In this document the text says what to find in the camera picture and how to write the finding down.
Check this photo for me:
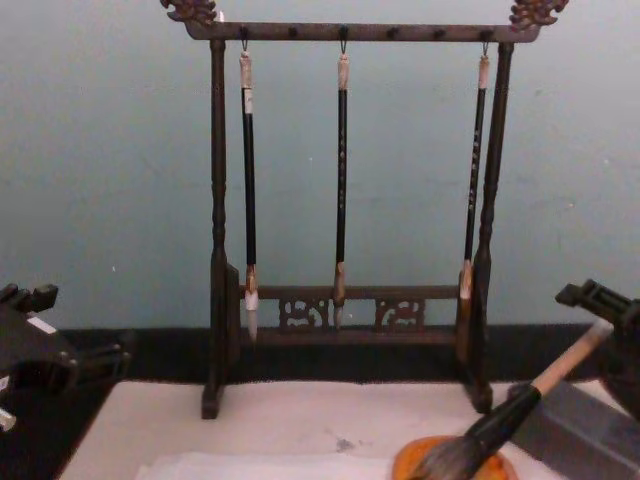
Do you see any dark wooden brush rack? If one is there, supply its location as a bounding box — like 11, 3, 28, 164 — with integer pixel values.
159, 0, 571, 421

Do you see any white paper sheet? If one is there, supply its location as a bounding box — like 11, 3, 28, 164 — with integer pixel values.
133, 451, 404, 480

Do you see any orange round dish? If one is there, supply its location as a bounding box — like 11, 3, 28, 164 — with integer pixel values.
391, 434, 517, 480

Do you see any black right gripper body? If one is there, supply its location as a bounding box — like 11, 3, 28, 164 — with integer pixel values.
597, 298, 640, 422

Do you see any black table cloth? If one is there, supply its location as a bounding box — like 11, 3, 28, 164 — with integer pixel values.
0, 323, 640, 480

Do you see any grey stone slab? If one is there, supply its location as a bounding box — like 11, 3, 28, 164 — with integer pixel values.
508, 381, 640, 480

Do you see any large tan-handled calligraphy brush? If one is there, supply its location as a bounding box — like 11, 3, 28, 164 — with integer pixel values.
412, 319, 615, 480

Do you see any thick black hanging brush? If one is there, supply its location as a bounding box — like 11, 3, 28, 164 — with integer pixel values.
237, 49, 262, 347

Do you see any black hanging brush, brown ferrule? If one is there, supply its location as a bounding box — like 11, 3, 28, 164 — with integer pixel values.
331, 52, 352, 332

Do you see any thin black hanging brush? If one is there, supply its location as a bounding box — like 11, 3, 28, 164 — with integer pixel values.
455, 52, 492, 369

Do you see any white felt mat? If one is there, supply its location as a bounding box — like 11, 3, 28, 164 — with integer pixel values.
58, 380, 640, 480

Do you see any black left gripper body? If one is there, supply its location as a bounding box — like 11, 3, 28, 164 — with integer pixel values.
0, 298, 83, 401

